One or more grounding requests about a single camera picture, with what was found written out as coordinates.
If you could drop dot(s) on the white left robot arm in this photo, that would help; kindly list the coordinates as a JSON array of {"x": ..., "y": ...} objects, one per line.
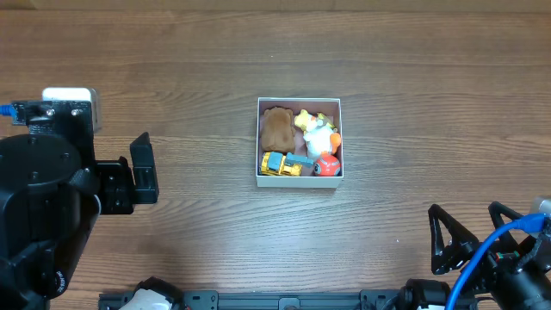
[{"x": 51, "y": 196}]

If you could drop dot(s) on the brown plush bear toy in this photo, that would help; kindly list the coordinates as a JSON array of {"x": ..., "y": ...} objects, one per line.
[{"x": 277, "y": 134}]

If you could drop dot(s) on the white box pink interior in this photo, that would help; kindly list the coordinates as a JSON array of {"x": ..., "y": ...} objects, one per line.
[{"x": 330, "y": 107}]

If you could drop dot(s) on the red grey toy ball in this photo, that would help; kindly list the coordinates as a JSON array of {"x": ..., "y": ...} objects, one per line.
[{"x": 327, "y": 166}]

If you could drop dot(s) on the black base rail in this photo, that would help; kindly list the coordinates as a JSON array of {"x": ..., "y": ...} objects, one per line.
[{"x": 210, "y": 299}]

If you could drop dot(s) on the white plush duck toy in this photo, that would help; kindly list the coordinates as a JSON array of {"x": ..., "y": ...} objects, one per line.
[{"x": 320, "y": 141}]

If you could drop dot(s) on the yellow wooden rattle drum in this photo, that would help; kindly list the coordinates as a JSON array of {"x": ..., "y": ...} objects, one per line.
[{"x": 323, "y": 121}]

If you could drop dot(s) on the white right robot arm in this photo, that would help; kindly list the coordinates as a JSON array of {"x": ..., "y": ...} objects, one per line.
[{"x": 526, "y": 291}]

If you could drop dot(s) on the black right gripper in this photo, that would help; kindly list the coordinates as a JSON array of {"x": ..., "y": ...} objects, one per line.
[{"x": 480, "y": 252}]

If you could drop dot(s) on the yellow toy excavator truck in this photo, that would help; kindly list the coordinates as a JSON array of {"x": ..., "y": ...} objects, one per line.
[{"x": 283, "y": 164}]

